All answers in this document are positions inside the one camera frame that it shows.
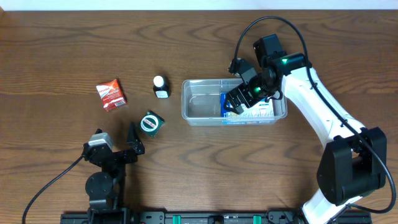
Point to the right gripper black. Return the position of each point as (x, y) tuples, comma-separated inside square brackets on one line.
[(241, 95)]

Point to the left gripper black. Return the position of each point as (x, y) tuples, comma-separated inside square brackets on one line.
[(115, 155)]

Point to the blue white medicine box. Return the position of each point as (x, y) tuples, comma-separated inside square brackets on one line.
[(231, 118)]

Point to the white Panadol box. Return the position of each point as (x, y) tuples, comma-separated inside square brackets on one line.
[(262, 108)]

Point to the clear plastic container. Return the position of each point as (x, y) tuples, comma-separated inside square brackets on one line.
[(201, 101)]

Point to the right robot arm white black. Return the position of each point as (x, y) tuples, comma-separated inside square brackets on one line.
[(353, 163)]

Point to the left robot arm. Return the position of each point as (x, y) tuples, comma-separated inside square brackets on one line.
[(106, 187)]

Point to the green box round label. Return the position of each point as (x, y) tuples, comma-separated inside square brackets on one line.
[(151, 123)]

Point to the red Panadol ActiFast box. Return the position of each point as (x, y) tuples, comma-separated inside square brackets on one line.
[(111, 95)]

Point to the dark syrup bottle white cap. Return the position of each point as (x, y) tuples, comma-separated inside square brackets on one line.
[(161, 88)]

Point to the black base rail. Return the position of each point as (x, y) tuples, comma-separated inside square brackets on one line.
[(270, 217)]

